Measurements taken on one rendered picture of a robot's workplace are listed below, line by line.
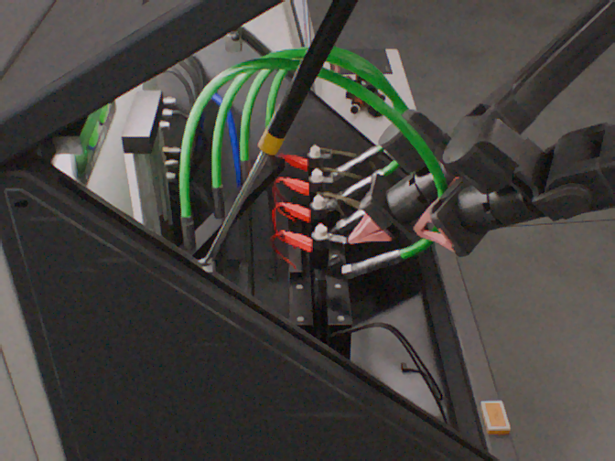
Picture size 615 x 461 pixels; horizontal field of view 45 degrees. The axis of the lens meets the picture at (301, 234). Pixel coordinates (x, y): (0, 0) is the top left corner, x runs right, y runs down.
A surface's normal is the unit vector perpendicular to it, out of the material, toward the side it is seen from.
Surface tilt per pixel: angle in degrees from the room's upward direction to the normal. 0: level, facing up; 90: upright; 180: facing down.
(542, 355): 0
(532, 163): 45
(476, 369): 0
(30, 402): 90
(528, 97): 60
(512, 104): 67
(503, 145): 41
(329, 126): 90
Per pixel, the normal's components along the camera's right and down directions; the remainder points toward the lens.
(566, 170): -0.60, -0.63
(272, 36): 0.02, 0.59
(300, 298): 0.00, -0.81
